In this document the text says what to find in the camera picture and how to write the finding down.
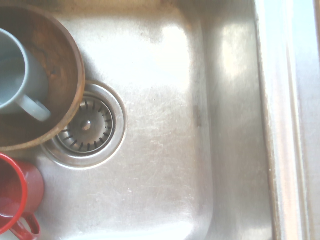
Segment stainless steel double sink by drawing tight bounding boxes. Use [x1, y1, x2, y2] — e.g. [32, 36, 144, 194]
[0, 0, 320, 240]

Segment metal sink drain strainer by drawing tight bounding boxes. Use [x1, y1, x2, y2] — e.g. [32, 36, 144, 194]
[41, 80, 128, 171]

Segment round wooden bowl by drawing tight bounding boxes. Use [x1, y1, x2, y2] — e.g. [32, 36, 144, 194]
[0, 3, 86, 152]

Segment grey ceramic mug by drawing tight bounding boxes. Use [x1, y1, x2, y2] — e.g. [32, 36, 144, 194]
[0, 28, 52, 123]

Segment red mug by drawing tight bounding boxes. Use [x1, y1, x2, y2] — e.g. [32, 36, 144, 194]
[0, 152, 45, 239]

